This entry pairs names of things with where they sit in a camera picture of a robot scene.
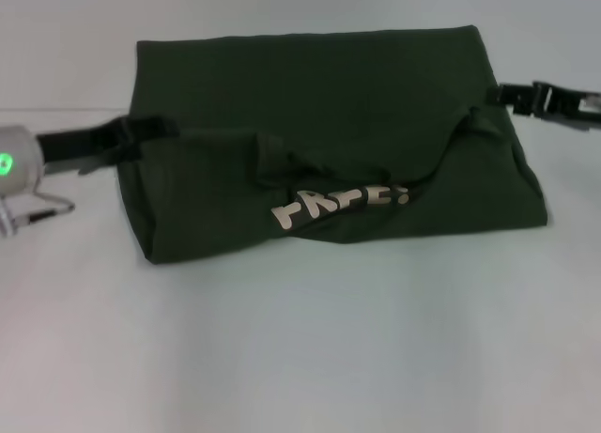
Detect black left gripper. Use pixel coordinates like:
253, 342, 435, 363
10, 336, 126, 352
35, 115, 180, 167

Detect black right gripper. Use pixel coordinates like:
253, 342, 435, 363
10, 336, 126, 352
486, 80, 601, 125

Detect dark green t-shirt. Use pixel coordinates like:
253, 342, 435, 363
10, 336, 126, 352
116, 23, 551, 268

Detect left arm cable with connector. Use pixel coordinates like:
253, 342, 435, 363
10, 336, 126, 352
0, 192, 77, 240

